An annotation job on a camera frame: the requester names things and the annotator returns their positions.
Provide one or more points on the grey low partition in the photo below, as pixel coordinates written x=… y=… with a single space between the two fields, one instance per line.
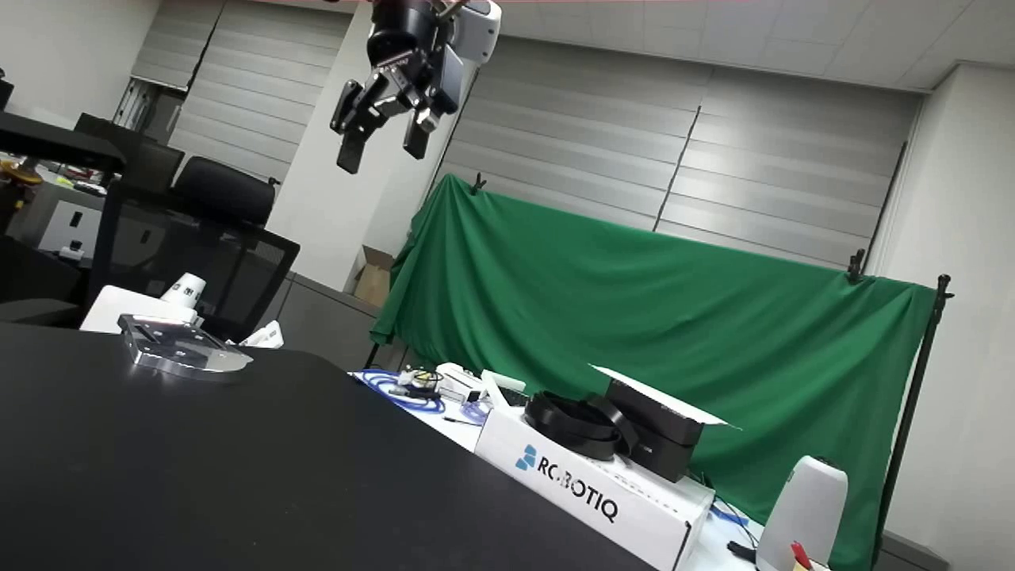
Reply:
x=317 y=317

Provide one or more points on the black case with white lid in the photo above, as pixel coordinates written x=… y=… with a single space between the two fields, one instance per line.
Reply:
x=661 y=430

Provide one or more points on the black desk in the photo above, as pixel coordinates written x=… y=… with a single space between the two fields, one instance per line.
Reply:
x=52 y=145

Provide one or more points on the black computer monitor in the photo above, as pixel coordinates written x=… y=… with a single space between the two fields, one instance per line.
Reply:
x=143 y=154

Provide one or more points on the black mesh office chair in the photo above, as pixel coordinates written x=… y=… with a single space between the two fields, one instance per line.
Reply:
x=226 y=254

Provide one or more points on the brown cardboard box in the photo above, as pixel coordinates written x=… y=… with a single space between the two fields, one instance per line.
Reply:
x=372 y=281

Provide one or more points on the small red object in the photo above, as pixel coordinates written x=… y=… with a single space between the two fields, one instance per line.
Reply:
x=799 y=557

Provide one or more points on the small white device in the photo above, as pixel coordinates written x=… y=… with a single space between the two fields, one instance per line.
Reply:
x=458 y=381

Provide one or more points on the white flat box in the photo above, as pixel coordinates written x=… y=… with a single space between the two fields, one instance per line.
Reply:
x=121 y=308

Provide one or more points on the black backdrop stand pole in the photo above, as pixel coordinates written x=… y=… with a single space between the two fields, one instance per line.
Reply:
x=917 y=374

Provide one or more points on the white plastic bottle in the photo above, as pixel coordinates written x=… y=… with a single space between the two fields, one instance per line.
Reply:
x=804 y=513

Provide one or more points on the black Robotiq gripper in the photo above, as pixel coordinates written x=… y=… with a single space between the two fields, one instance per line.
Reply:
x=400 y=37

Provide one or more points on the narrow grey window blind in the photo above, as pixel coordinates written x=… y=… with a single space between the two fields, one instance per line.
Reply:
x=258 y=83

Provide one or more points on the white folded paper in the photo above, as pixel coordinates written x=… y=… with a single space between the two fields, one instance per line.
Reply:
x=264 y=337

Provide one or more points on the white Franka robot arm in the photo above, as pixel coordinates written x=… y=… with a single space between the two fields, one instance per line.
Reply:
x=476 y=41

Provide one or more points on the green backdrop cloth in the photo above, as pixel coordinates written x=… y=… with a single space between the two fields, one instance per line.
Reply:
x=635 y=306

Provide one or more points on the white Robotiq cardboard box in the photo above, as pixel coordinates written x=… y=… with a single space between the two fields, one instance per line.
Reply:
x=574 y=496

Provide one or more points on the black backdrop clamp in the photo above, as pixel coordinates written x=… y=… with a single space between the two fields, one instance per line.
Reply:
x=856 y=265
x=476 y=182

